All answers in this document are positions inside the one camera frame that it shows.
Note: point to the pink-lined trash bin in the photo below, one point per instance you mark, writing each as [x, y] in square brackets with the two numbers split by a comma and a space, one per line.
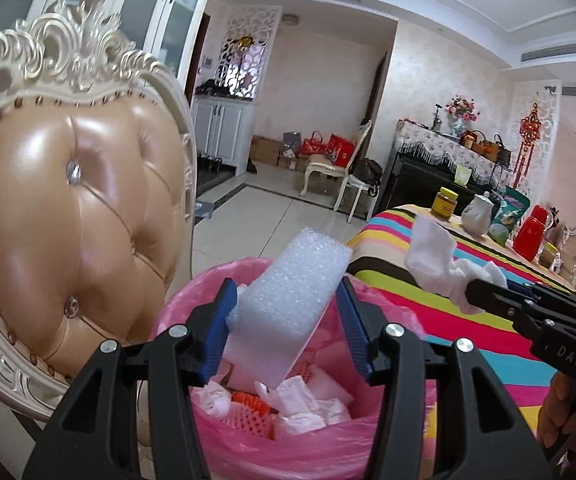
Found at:
[318, 455]

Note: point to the grey shopping bag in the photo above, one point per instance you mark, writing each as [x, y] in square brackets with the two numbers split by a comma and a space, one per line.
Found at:
[291, 142]

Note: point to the yellow green cup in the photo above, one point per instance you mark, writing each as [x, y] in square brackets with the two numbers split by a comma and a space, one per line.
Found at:
[462, 176]

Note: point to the white tissue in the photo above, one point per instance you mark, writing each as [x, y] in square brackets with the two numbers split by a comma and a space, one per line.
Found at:
[303, 407]
[213, 400]
[432, 255]

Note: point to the green snack bag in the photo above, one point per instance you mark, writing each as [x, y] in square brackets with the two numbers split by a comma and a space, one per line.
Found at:
[507, 215]

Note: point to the white wooden chair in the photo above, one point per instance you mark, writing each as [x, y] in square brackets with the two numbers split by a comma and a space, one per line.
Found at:
[360, 180]

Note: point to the white lattice screen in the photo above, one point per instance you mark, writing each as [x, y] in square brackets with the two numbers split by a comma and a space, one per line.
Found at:
[248, 60]

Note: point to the white low cabinet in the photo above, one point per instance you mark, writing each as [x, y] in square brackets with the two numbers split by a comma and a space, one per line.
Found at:
[223, 130]

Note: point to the yellow lidded jar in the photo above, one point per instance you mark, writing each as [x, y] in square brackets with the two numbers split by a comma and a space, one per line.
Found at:
[443, 205]

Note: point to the white foam block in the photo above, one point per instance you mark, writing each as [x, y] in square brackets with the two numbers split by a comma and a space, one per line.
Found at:
[288, 300]

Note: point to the dark sideboard with lace cover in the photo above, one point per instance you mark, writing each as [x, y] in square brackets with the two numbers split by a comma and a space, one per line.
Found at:
[412, 180]

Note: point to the dark brown handbag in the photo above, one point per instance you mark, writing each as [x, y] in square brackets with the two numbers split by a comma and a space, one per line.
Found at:
[368, 171]

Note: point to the crumpled white tissue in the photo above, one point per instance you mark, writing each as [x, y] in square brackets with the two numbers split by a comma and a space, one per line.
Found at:
[213, 400]
[303, 407]

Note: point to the glass jar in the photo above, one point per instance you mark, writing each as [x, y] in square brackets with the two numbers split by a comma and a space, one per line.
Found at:
[548, 257]

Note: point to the cardboard box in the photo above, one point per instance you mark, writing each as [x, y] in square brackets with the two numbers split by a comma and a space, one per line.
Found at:
[265, 150]

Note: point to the red knot wall hanging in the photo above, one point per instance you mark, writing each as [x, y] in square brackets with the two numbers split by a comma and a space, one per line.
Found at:
[530, 127]

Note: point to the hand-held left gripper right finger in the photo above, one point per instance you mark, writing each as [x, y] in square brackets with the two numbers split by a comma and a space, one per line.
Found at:
[356, 332]

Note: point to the red thermos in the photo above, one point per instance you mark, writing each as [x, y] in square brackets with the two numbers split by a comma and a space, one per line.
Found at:
[530, 235]

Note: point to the white kettle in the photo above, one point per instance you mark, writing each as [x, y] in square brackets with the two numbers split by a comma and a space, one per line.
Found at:
[477, 217]

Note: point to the person's right hand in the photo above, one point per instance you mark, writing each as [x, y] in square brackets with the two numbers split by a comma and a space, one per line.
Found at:
[555, 410]

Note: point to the striped colourful tablecloth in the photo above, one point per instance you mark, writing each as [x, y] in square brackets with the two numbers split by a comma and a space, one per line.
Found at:
[505, 355]

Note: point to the lace piano cover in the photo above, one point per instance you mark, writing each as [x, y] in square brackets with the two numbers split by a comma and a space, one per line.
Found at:
[427, 142]

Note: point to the dark doormat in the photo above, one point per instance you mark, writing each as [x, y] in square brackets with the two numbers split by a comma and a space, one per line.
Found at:
[215, 182]

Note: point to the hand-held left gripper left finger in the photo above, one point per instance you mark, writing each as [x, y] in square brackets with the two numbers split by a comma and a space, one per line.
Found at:
[218, 332]

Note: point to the red gift bag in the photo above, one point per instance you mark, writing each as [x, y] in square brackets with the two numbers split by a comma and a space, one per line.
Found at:
[314, 145]
[340, 150]

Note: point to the flower vase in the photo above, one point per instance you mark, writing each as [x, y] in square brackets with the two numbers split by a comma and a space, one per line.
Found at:
[462, 108]

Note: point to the orange white foam fruit net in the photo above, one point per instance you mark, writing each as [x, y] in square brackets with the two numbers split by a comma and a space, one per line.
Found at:
[253, 412]

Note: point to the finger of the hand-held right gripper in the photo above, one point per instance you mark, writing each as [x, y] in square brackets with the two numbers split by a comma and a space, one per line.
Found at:
[492, 297]
[557, 305]

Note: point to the tan tufted ornate chair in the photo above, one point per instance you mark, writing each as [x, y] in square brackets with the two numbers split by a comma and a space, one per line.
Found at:
[83, 210]

